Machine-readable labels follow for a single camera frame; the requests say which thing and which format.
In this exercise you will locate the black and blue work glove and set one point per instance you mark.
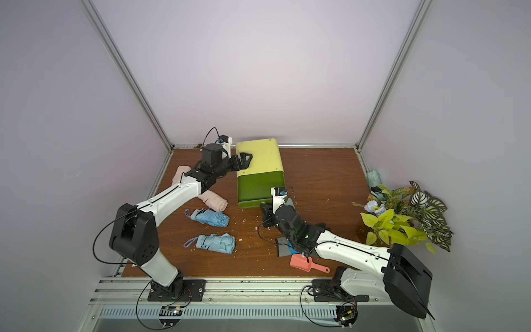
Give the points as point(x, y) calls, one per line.
point(284, 247)

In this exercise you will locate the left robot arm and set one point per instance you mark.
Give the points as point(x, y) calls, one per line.
point(135, 231)

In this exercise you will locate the aluminium front rail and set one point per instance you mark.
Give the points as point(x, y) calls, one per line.
point(224, 298)

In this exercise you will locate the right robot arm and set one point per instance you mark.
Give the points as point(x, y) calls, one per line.
point(396, 270)

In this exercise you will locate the left electronics board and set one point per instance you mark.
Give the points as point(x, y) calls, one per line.
point(170, 316)

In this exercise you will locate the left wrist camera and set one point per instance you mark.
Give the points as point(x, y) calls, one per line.
point(226, 143)

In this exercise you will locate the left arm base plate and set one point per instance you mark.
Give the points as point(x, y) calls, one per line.
point(181, 290)

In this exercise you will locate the pink umbrella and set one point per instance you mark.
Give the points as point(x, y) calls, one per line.
point(181, 170)
point(213, 201)

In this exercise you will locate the pink umbrella far left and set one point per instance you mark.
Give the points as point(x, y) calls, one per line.
point(181, 170)

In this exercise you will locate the pink plastic scoop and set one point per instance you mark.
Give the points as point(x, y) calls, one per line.
point(307, 264)

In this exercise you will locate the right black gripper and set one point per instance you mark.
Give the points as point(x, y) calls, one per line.
point(269, 213)

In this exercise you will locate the artificial potted plant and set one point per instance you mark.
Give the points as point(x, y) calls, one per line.
point(408, 216)

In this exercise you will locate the yellow-green drawer cabinet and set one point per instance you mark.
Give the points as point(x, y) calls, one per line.
point(265, 172)

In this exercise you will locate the right electronics board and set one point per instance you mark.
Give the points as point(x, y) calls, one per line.
point(347, 314)

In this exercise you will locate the light blue umbrella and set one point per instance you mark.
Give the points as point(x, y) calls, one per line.
point(224, 244)
point(208, 217)

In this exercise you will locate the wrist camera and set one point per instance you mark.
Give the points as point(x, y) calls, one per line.
point(279, 196)
point(226, 143)

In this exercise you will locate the mint green umbrella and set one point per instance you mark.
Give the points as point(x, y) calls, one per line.
point(374, 181)
point(289, 202)

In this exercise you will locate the pink umbrella near centre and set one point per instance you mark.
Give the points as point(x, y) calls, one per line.
point(213, 201)

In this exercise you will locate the light blue umbrella upper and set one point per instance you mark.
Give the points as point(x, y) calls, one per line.
point(208, 217)

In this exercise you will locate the electronics board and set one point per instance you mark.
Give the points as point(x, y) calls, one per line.
point(170, 316)
point(347, 314)

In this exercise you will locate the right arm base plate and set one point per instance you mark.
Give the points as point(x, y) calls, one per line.
point(328, 290)

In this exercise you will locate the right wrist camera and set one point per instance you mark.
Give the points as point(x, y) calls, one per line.
point(279, 196)

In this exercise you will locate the light blue umbrella lower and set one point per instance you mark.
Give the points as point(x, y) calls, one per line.
point(224, 244)

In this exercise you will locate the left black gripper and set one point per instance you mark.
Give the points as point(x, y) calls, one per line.
point(244, 164)

